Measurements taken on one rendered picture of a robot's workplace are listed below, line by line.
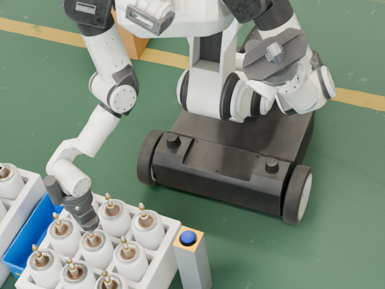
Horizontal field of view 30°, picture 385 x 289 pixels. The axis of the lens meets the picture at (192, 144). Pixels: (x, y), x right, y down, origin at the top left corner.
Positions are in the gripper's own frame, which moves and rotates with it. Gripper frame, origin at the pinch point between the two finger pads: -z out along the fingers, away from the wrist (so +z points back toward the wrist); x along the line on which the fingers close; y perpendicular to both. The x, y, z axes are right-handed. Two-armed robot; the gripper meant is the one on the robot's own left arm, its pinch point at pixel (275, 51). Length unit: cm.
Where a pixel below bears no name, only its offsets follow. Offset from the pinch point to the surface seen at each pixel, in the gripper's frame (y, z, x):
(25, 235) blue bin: 4, 112, 96
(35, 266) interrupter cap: -8, 85, 88
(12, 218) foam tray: 10, 106, 95
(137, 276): -26, 91, 64
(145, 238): -17, 94, 57
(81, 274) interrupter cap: -17, 84, 76
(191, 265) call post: -31, 89, 48
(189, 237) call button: -23, 83, 43
